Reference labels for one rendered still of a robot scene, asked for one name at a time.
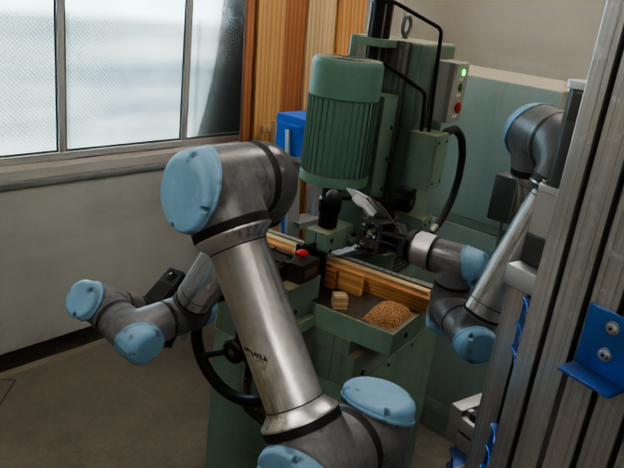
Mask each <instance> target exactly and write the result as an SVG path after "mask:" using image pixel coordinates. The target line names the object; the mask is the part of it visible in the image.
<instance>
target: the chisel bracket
mask: <svg viewBox="0 0 624 468"><path fill-rule="evenodd" d="M353 231H354V224H352V223H349V222H346V221H344V220H341V219H338V221H337V227H336V228H323V227H319V226H318V224H316V225H314V226H311V227H307V228H306V230H305V243H307V244H308V243H312V242H315V243H316V244H317V245H316V246H313V248H316V249H319V250H321V251H324V252H326V253H328V257H327V258H329V257H331V256H333V255H335V254H334V253H332V252H331V251H333V250H336V249H339V248H344V247H347V246H350V241H347V240H346V236H347V235H349V234H351V233H353Z"/></svg>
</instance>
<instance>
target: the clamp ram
mask: <svg viewBox="0 0 624 468"><path fill-rule="evenodd" d="M301 244H302V243H297V244H296V250H295V255H297V256H299V255H298V254H297V253H296V251H298V250H301ZM307 251H308V252H309V254H310V255H313V256H316V257H318V258H320V262H319V270H318V274H319V275H320V276H321V277H320V286H321V285H323V284H324V279H325V272H326V265H327V257H328V253H326V252H324V251H321V250H319V249H316V248H313V247H309V248H308V249H307Z"/></svg>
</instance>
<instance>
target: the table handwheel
mask: <svg viewBox="0 0 624 468"><path fill-rule="evenodd" d="M224 301H226V300H225V297H224V295H223V294H222V295H221V296H220V298H219V299H218V301H217V303H220V302H224ZM190 338H191V345H192V350H193V353H194V357H195V358H196V361H197V363H198V366H199V368H200V370H201V372H202V374H203V376H204V377H205V379H206V380H207V381H208V383H209V384H210V385H211V386H212V387H213V388H214V390H215V391H217V392H218V393H219V394H220V395H221V396H222V397H224V398H226V399H227V400H229V401H231V402H233V403H235V404H238V405H240V406H243V407H248V408H257V407H262V406H263V403H262V401H261V398H260V396H259V395H254V396H251V395H245V394H242V393H240V392H238V391H236V390H234V389H232V388H231V387H230V386H228V385H227V384H226V383H225V382H224V381H223V380H222V379H221V378H220V377H219V376H218V375H217V374H216V372H215V370H214V369H213V367H212V365H211V364H210V362H209V359H208V358H213V357H218V356H225V357H226V359H227V360H228V361H229V362H231V363H233V364H239V363H240V362H242V361H244V362H245V364H246V365H247V366H248V367H249V365H248V362H247V359H246V356H245V355H244V352H243V349H242V346H241V342H240V339H239V336H238V334H237V331H236V332H235V336H233V337H232V338H230V339H228V340H226V341H225V342H224V344H223V348H221V349H217V350H212V351H207V352H205V350H204V346H203V341H202V328H201V329H199V330H196V331H192V332H191V333H190ZM249 368H250V367H249Z"/></svg>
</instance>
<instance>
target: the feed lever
mask: <svg viewBox="0 0 624 468"><path fill-rule="evenodd" d="M416 193H417V189H416V188H414V189H412V190H407V189H404V188H395V189H394V191H393V192H392V194H391V197H381V196H368V197H370V198H372V199H374V200H375V201H377V202H390V206H391V208H392V209H395V210H398V211H400V212H404V213H409V212H410V211H411V210H412V209H413V207H414V204H415V201H416ZM326 201H327V203H329V204H331V205H336V204H338V203H339V202H340V201H352V196H350V195H346V194H341V192H340V191H339V190H337V189H330V190H329V191H328V192H327V193H326Z"/></svg>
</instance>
